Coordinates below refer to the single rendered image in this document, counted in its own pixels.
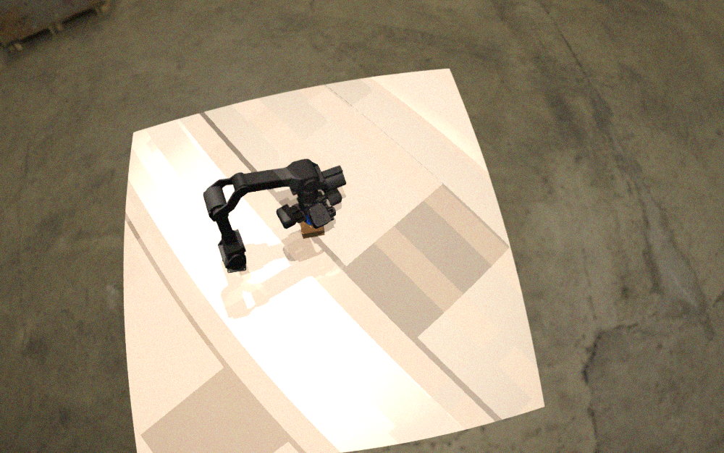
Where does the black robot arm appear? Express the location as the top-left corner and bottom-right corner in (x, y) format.
(203, 158), (346, 274)

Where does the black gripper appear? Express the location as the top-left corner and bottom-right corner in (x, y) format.
(276, 188), (342, 229)

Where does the brown square block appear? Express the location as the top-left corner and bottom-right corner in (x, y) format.
(300, 221), (325, 239)

